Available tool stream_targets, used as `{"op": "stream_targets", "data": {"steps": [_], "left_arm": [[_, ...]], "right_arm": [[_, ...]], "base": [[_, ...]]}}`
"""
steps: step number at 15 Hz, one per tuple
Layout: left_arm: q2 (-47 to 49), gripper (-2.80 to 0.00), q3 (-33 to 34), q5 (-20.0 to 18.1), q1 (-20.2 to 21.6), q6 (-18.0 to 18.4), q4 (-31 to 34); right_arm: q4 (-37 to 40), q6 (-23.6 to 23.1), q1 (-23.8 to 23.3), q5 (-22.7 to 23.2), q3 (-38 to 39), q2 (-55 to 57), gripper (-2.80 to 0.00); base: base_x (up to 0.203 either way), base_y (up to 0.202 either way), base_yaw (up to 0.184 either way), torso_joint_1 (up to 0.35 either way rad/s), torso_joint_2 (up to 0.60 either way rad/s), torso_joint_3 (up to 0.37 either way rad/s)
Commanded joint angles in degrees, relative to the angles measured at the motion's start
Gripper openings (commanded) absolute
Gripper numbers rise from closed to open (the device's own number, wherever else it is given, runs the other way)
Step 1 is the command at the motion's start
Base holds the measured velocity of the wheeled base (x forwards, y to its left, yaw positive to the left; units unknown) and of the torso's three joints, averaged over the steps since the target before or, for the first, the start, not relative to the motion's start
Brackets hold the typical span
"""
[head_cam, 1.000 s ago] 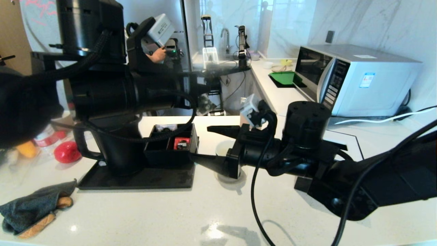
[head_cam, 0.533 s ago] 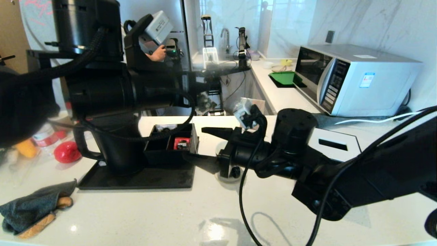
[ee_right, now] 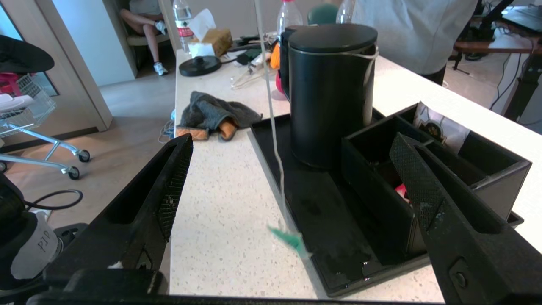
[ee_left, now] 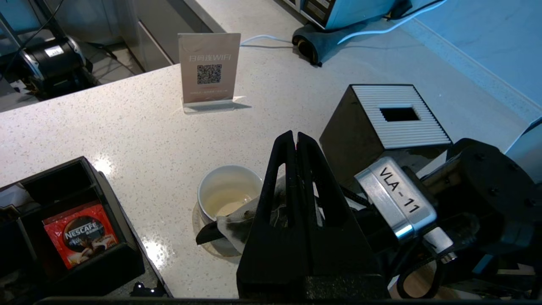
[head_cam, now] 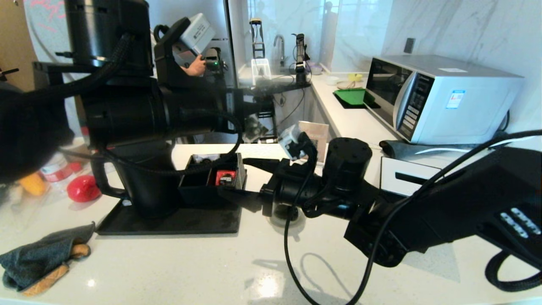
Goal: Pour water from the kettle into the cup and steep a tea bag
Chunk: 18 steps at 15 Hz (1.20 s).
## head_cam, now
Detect tea bag with string tag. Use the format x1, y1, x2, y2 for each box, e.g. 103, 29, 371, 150
243, 112, 272, 144

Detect black electric kettle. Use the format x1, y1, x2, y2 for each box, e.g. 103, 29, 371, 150
91, 142, 183, 219

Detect black mug white inside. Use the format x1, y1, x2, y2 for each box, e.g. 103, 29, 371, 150
271, 202, 303, 222

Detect red sachet packet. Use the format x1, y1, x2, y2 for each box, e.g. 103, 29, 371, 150
215, 170, 235, 187

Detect round translucent coaster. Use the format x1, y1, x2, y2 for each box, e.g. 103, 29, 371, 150
266, 212, 306, 229

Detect black compartment organizer box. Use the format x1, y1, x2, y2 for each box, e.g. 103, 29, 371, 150
178, 153, 247, 208

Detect chrome faucet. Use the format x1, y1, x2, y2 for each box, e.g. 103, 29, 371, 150
273, 35, 286, 68

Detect pink QR code sign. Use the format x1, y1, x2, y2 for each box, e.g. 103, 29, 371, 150
299, 122, 330, 164

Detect black serving tray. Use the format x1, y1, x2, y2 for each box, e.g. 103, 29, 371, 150
97, 169, 247, 236

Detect green mat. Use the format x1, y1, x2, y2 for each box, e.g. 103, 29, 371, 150
332, 89, 376, 107

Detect black tissue box white lid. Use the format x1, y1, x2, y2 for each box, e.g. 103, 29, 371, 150
373, 157, 442, 197

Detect dark gray cloth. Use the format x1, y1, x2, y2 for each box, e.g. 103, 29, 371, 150
379, 140, 496, 161

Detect red round fruit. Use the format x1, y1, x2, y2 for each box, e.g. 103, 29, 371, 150
67, 175, 102, 203

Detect silver microwave oven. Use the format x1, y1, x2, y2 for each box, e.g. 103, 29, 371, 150
364, 54, 522, 146

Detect clear water bottle red cap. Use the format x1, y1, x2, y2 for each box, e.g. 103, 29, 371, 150
40, 152, 81, 183

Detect person in gray t-shirt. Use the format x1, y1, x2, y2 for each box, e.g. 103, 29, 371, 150
23, 0, 208, 136

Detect orange fruit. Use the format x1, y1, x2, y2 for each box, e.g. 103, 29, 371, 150
19, 174, 46, 197

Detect brown cork pad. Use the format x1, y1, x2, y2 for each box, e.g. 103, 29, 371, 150
23, 244, 93, 296

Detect dark oven mitt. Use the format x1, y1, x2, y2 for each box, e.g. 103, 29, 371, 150
0, 222, 97, 291

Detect thin black camera cable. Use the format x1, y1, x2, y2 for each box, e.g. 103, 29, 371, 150
283, 129, 542, 305

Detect white power cable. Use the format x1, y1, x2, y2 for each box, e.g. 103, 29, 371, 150
417, 146, 487, 155

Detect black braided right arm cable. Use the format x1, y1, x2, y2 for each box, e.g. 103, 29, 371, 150
485, 250, 542, 293

